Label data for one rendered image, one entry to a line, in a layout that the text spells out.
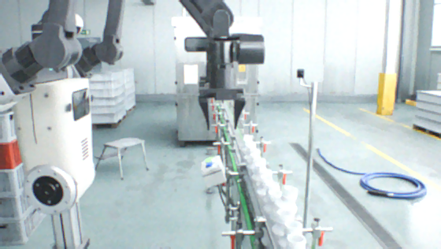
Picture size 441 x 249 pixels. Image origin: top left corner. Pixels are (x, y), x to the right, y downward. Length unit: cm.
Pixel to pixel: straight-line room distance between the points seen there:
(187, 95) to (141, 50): 586
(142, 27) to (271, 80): 444
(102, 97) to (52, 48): 659
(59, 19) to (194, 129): 491
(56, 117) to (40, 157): 13
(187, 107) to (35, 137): 463
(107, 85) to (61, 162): 633
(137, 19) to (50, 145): 1032
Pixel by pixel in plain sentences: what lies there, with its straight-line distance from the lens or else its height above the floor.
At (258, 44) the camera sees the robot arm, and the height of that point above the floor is 155.
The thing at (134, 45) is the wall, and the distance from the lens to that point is 1122.
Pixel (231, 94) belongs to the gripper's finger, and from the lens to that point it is 76.
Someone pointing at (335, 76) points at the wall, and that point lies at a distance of 1182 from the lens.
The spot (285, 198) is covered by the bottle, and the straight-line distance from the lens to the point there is 87.
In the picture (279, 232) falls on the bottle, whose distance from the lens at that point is 83.
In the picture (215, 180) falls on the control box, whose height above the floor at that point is 107.
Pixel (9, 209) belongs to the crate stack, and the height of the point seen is 32.
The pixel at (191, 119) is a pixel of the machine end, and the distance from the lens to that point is 559.
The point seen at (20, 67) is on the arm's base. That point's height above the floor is 151.
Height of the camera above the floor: 153
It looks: 12 degrees down
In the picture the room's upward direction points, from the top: straight up
